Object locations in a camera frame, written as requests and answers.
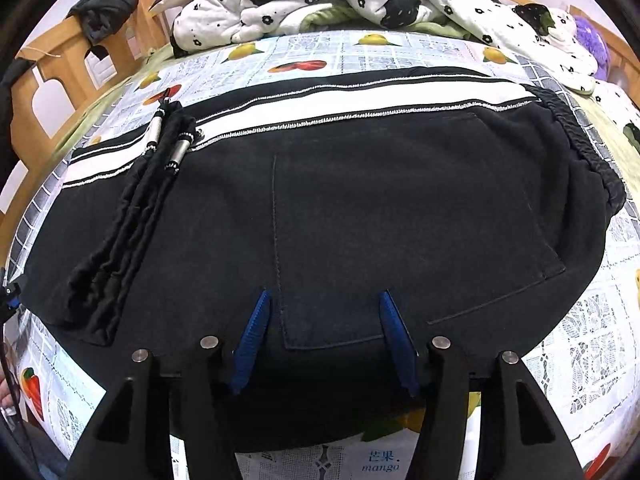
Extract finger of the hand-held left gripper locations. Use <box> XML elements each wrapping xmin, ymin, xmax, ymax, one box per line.
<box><xmin>0</xmin><ymin>269</ymin><xmax>29</xmax><ymax>322</ymax></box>

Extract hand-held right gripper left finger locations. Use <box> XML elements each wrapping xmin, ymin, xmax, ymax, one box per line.
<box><xmin>65</xmin><ymin>287</ymin><xmax>275</xmax><ymax>480</ymax></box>

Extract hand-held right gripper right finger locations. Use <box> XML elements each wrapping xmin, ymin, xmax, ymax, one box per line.
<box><xmin>377</xmin><ymin>289</ymin><xmax>586</xmax><ymax>480</ymax></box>

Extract black pants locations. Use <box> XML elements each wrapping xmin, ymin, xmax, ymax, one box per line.
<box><xmin>20</xmin><ymin>67</ymin><xmax>627</xmax><ymax>456</ymax></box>

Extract black jacket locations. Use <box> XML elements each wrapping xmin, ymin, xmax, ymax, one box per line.
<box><xmin>0</xmin><ymin>59</ymin><xmax>36</xmax><ymax>181</ymax></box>

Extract fruit print tablecloth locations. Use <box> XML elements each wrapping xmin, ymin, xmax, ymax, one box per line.
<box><xmin>0</xmin><ymin>30</ymin><xmax>640</xmax><ymax>480</ymax></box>

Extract dark grey garment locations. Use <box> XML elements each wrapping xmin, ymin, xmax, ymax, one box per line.
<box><xmin>67</xmin><ymin>0</ymin><xmax>140</xmax><ymax>61</ymax></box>

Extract white floral pillow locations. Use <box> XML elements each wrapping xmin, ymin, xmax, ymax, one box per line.
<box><xmin>592</xmin><ymin>77</ymin><xmax>640</xmax><ymax>161</ymax></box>

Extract white floral quilt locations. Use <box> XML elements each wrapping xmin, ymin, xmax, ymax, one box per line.
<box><xmin>170</xmin><ymin>0</ymin><xmax>598</xmax><ymax>96</ymax></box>

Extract purple plush toy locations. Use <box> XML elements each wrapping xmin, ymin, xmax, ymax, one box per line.
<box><xmin>572</xmin><ymin>15</ymin><xmax>612</xmax><ymax>81</ymax></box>

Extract wooden bed frame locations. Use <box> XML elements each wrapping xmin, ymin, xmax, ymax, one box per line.
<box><xmin>0</xmin><ymin>0</ymin><xmax>640</xmax><ymax>211</ymax></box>

